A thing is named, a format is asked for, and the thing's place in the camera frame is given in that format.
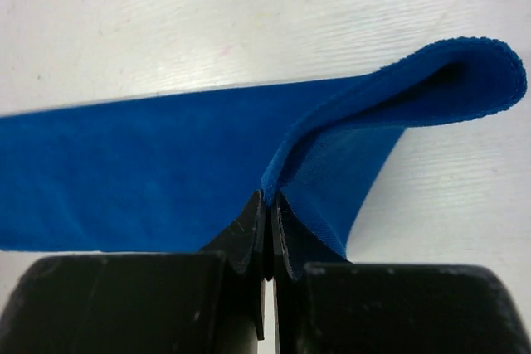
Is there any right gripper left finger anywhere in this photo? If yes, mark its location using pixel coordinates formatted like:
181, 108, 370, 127
201, 190, 266, 275

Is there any blue towel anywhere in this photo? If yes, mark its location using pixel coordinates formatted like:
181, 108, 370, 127
1, 37, 527, 254

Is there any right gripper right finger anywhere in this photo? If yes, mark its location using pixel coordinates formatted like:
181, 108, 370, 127
270, 193, 348, 281

